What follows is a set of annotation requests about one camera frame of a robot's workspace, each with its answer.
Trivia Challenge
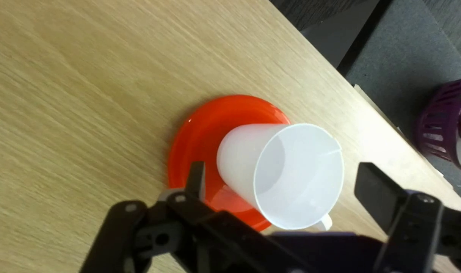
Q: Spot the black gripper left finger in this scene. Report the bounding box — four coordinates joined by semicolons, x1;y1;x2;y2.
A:
80;158;312;273

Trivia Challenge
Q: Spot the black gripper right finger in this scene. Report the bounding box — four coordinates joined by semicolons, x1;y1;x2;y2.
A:
353;160;446;273

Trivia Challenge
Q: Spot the white plastic mug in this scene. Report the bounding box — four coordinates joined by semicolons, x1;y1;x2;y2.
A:
215;121;346;231

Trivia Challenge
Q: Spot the purple plastic basket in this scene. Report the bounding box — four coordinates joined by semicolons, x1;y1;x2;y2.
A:
414;74;461;175

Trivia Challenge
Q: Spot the orange round plate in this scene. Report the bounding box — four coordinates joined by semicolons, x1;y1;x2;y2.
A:
167;93;292;233

